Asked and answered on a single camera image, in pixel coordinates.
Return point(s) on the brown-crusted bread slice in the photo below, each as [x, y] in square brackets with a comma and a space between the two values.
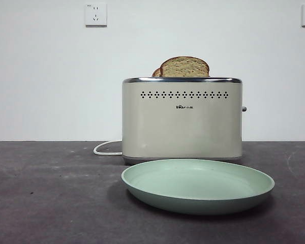
[156, 73]
[184, 67]

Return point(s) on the pale green round plate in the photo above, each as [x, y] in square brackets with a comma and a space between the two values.
[193, 195]

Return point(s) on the cream two-slot toaster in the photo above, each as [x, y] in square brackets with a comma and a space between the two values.
[180, 127]

